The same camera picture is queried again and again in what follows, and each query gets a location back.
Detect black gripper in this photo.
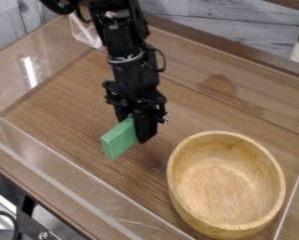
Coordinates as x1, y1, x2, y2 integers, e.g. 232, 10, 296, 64
103, 52, 167, 143

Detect green rectangular block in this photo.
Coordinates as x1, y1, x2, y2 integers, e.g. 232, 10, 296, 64
100, 116, 137, 160

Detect brown wooden bowl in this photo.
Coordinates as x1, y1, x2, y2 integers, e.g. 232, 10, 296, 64
167, 130, 287, 239

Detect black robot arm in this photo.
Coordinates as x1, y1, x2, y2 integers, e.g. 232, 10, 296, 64
38, 0, 167, 143

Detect clear acrylic tray walls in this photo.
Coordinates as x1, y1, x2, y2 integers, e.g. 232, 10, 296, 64
0, 17, 299, 240

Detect clear acrylic corner bracket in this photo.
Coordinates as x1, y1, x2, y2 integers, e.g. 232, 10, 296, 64
69, 13, 103, 49

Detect black cable bottom left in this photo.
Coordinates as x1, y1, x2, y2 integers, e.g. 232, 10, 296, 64
0, 209, 24, 240

